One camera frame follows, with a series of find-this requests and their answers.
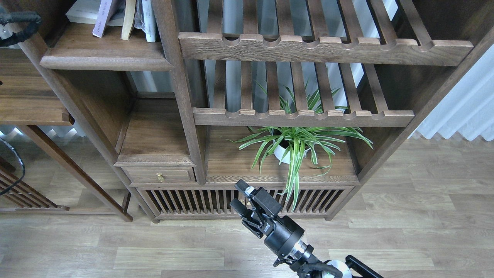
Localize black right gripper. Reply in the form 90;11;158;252
230;179;305;258

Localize white lavender book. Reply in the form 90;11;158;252
92;0;120;37

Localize yellow green book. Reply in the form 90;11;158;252
66;0;125;26

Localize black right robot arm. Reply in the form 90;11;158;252
230;180;381;278

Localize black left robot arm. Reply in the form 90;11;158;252
0;7;42;47

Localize white plant pot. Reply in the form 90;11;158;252
274;140;310;164

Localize green spider plant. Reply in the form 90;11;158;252
230;79;373;211

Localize brass drawer knob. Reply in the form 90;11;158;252
156;173;165;183

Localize dark wooden bookshelf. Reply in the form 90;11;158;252
1;0;493;221

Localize tan upright book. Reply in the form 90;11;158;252
121;0;137;41

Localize white curtain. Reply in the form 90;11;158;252
408;42;494;142

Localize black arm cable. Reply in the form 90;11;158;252
0;138;26;197

